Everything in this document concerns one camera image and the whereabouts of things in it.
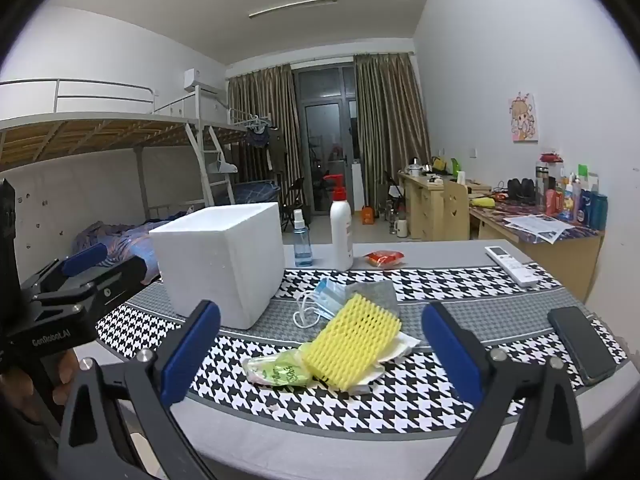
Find white lotion pump bottle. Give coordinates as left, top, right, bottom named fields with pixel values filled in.
left=324, top=174, right=355, bottom=272

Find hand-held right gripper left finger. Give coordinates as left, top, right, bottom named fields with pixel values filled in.
left=57, top=300, right=222, bottom=480

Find blue spray bottle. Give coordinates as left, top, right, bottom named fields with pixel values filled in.
left=292, top=209, right=312, bottom=268

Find light wooden desk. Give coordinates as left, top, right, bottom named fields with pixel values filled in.
left=397, top=170, right=493, bottom=241

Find green plastic bag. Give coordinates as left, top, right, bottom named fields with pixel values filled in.
left=241, top=350, right=313, bottom=388

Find brown curtain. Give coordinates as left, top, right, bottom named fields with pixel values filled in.
left=227, top=64, right=303, bottom=208
left=354, top=52, right=432, bottom=211

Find yellow foam fruit net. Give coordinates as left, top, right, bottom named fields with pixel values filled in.
left=302, top=294, right=402, bottom=391

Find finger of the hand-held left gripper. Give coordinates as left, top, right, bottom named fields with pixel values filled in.
left=30, top=256, right=147, bottom=319
left=20, top=243, right=108, bottom=302

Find person's left hand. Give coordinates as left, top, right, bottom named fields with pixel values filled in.
left=52, top=349, right=78, bottom=403

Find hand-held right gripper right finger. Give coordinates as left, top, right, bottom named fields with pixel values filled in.
left=421, top=301, right=591, bottom=480

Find hanging dark clothes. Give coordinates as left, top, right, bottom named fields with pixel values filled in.
left=245, top=122, right=286, bottom=186

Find white air conditioner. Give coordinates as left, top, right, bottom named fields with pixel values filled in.
left=183, top=68, right=226, bottom=95

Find white remote control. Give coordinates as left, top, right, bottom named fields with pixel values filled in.
left=485, top=245, right=538, bottom=288

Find wooden desk with patterned cover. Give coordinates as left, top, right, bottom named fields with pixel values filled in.
left=469, top=195, right=606, bottom=303

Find black folding chair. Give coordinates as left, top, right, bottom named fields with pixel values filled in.
left=280, top=177, right=307, bottom=233

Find glass balcony door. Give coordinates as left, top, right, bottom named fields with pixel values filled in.
left=294, top=62, right=360, bottom=213

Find white metal bed ladder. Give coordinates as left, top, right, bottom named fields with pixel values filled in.
left=186, top=122, right=236, bottom=208

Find blue plaid quilt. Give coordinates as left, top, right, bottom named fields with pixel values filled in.
left=72, top=220, right=163, bottom=286

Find white metal bunk bed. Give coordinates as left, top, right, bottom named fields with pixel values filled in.
left=197, top=85, right=283, bottom=211
left=0, top=78, right=236, bottom=286

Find light wooden chair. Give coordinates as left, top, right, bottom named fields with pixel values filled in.
left=442, top=177, right=471, bottom=241

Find white foam box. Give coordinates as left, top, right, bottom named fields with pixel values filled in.
left=149, top=202, right=286, bottom=330

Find black smartphone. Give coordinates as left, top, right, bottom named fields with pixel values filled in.
left=547, top=306, right=617, bottom=386

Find ceiling light tube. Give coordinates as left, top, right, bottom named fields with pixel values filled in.
left=248, top=0, right=338, bottom=19

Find blue plaid bedsheet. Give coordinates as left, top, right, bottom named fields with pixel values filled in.
left=232, top=181, right=282, bottom=207

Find grey sock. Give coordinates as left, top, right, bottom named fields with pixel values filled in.
left=345, top=280, right=401, bottom=317

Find printed paper sheets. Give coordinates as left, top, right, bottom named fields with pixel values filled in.
left=504, top=213, right=576, bottom=244

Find row of toiletry bottles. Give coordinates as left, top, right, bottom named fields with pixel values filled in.
left=534, top=150, right=610, bottom=231

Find cartoon wall poster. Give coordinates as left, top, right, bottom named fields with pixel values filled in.
left=508, top=91, right=542, bottom=143

